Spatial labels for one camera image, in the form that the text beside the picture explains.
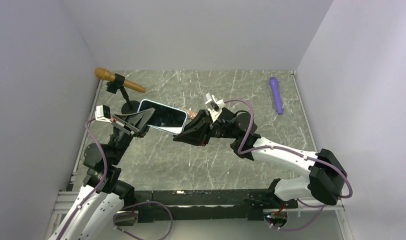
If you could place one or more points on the light blue phone case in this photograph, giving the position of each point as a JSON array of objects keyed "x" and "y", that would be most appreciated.
[{"x": 179, "y": 129}]

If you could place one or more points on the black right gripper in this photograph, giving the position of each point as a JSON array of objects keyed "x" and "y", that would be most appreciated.
[{"x": 202, "y": 126}]

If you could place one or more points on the glitter toy microphone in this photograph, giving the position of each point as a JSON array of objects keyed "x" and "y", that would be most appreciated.
[{"x": 190, "y": 114}]

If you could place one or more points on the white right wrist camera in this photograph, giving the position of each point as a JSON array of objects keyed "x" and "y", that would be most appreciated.
[{"x": 214, "y": 106}]

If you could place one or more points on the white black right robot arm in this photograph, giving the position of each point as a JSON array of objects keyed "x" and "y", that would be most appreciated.
[{"x": 321, "y": 175}]

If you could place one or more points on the aluminium table edge rail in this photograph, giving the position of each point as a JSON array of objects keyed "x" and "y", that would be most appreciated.
[{"x": 293, "y": 76}]

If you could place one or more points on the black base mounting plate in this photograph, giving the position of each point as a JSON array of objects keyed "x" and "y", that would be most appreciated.
[{"x": 181, "y": 205}]

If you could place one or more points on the black microphone stand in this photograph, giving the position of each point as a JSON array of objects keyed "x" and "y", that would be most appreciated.
[{"x": 130, "y": 106}]

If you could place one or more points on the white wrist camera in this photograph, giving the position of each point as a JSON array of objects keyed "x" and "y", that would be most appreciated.
[
  {"x": 214, "y": 106},
  {"x": 102, "y": 113}
]

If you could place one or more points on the gold toy microphone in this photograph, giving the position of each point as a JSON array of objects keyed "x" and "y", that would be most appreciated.
[{"x": 117, "y": 80}]

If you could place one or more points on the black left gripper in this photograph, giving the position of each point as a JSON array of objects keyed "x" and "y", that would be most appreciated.
[{"x": 139, "y": 119}]

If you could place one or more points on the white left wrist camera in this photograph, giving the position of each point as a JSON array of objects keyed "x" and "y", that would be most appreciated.
[{"x": 102, "y": 113}]

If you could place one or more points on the purple toy microphone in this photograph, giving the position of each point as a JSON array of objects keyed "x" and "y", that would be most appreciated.
[{"x": 274, "y": 85}]

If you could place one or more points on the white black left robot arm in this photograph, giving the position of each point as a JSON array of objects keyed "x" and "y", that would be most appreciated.
[{"x": 102, "y": 194}]

